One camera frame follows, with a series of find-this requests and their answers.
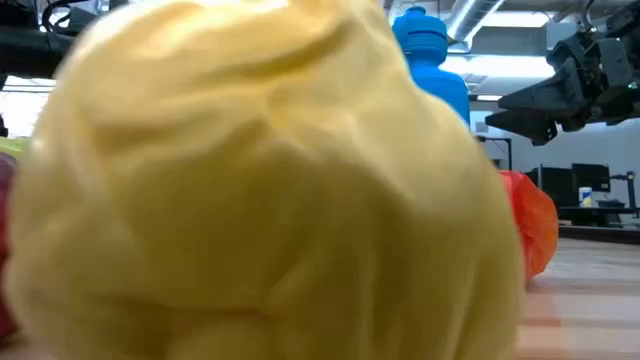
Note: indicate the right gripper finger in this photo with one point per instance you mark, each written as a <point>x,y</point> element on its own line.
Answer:
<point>525,126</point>
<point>545,95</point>

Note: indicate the orange toy fruit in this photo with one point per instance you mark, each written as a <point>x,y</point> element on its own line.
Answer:
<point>535,225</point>

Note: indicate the blue plastic bottle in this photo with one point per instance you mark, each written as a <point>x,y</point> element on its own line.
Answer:
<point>425,45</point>

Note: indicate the large yellow toy fruit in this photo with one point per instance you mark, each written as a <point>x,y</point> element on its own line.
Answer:
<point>250,200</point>

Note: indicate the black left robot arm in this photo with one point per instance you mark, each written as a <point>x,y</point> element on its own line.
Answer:
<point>15,12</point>

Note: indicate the ceiling light strip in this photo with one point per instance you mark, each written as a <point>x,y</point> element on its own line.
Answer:
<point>490,98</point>

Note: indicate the grey ceiling box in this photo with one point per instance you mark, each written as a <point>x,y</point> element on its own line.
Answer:
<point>510,40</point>

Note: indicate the black computer monitor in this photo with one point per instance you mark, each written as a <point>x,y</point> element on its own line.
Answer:
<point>592,177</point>
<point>557,186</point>

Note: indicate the white wipes canister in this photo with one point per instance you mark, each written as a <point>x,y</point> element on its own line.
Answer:
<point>585,196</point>

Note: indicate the dark office desk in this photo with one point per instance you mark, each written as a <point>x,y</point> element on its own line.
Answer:
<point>600,214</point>

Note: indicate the black metal frame stand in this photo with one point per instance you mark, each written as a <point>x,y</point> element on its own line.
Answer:
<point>510,150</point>

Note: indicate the silver air duct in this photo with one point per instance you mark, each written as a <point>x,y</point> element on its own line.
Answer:
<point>470,20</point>

